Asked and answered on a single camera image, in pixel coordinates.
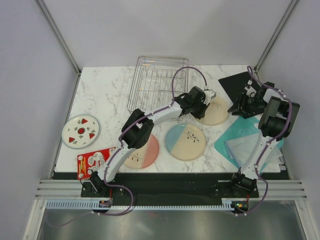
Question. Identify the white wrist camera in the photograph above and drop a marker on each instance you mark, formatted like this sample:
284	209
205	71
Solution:
250	91
209	96

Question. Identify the left aluminium frame post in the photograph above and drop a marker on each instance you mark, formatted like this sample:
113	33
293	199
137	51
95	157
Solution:
58	35

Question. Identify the red instruction card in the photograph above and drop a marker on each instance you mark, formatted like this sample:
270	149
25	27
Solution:
89	162

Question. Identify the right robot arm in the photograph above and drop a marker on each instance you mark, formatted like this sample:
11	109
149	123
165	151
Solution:
278	117

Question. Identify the blue and cream plate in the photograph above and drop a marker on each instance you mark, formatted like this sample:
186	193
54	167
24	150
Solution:
185	142

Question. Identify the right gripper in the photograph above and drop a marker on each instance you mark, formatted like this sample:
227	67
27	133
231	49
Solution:
239	110

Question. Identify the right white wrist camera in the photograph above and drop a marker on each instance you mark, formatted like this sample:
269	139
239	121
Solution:
250	91

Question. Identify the black square mat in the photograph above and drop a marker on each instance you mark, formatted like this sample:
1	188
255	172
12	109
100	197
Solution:
235	84

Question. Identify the green and cream plate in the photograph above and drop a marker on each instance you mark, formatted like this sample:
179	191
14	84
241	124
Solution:
216	113

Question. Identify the aluminium frame post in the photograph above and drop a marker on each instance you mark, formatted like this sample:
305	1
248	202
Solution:
58	35
276	33

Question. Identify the right aluminium frame post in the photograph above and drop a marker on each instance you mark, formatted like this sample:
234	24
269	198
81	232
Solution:
276	33

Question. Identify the white slotted cable duct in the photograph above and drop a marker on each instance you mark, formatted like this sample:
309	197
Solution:
72	204

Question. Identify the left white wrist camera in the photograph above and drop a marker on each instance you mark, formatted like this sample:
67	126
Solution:
209	96

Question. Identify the pink and cream plate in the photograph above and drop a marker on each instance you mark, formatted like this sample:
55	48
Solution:
145	156

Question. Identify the watermelon pattern plate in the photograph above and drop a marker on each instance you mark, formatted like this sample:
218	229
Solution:
80	131

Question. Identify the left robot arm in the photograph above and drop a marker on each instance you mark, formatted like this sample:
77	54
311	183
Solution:
138	128

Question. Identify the teal cutting mat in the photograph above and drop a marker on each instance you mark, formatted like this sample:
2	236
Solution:
241	127

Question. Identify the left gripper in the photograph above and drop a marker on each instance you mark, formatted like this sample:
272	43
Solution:
204	107

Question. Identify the metal wire dish rack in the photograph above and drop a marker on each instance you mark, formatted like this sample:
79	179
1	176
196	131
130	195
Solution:
152	86

